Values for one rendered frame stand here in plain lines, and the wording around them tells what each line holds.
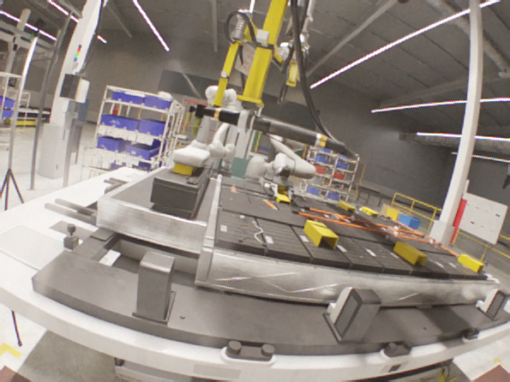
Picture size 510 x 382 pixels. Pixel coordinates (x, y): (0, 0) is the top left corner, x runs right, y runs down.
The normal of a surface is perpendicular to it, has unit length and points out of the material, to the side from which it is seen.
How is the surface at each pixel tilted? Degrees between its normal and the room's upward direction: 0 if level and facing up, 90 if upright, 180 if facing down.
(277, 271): 90
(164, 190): 90
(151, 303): 90
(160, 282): 90
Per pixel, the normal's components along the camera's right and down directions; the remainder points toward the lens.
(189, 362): 0.11, 0.21
